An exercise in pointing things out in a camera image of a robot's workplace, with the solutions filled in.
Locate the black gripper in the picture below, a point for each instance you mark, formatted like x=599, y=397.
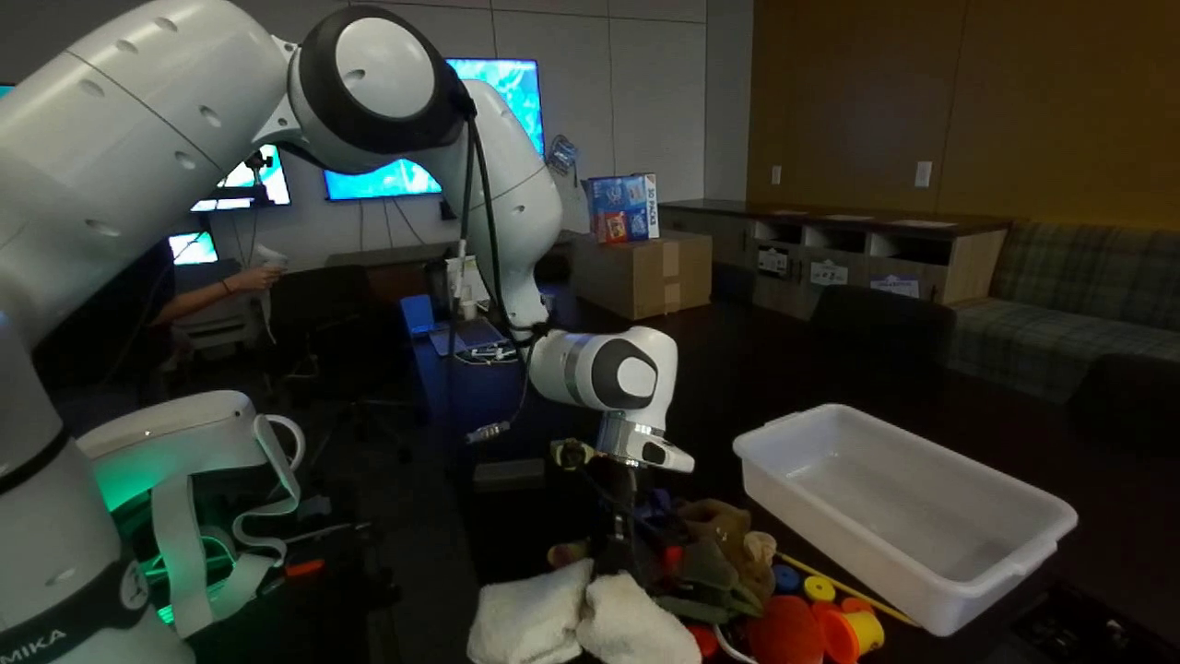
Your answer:
x=619, y=503

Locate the small red ball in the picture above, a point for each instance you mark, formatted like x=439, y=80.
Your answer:
x=670, y=563

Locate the white fluffy cloth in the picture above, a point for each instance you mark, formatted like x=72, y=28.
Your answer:
x=576, y=619

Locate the green plush toy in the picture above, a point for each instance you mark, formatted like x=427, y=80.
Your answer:
x=722, y=587

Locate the dark gray foam block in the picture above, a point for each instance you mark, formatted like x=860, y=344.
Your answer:
x=511, y=472

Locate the orange plush toy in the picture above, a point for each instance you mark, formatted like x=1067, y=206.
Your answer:
x=793, y=630

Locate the yellow cylinder toy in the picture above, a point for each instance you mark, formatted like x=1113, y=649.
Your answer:
x=863, y=628

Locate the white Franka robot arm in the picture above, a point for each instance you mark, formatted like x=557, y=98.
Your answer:
x=148, y=161

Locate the white plastic container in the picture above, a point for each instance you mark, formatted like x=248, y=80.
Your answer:
x=909, y=516

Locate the small blue toy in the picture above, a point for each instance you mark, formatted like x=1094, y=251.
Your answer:
x=785, y=575

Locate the cardboard box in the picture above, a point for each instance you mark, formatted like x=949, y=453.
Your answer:
x=647, y=276

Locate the blue chair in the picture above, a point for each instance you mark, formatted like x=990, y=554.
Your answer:
x=420, y=316

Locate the blue printed box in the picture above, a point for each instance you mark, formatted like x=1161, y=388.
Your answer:
x=625, y=206

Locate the dark ottoman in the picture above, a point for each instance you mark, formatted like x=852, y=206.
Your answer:
x=887, y=326
x=1130, y=393

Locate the black office chair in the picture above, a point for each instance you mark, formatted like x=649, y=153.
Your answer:
x=332, y=332

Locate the wooden shelf unit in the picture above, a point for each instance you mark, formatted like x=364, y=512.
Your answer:
x=860, y=251

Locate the person in dark shirt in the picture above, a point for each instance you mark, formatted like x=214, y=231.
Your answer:
x=222, y=292

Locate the wide desk monitor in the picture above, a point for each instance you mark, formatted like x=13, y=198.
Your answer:
x=265, y=185

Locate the green plaid sofa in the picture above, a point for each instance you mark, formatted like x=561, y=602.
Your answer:
x=1083, y=306

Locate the small monitor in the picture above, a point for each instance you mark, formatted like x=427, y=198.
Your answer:
x=190, y=249

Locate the white wall outlet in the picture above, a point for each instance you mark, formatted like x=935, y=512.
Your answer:
x=775, y=174
x=924, y=174

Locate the large wall monitor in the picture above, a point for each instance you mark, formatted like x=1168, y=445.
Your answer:
x=380, y=183

